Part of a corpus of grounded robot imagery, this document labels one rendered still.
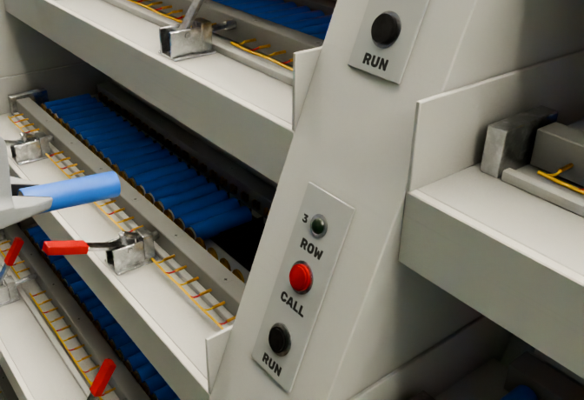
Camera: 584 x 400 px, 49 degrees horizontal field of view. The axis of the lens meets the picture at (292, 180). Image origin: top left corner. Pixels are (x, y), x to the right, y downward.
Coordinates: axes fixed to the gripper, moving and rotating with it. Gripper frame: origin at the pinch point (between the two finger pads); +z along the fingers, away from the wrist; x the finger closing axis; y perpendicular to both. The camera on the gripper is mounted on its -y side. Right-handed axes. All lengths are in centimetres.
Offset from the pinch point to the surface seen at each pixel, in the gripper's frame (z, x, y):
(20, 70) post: 17, 51, -2
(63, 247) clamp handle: 7.4, 8.0, -7.2
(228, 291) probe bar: 16.2, -3.2, -5.8
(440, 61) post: 12.0, -18.1, 16.2
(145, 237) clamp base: 14.6, 7.6, -6.4
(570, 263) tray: 12.8, -27.8, 9.7
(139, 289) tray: 13.1, 4.3, -9.5
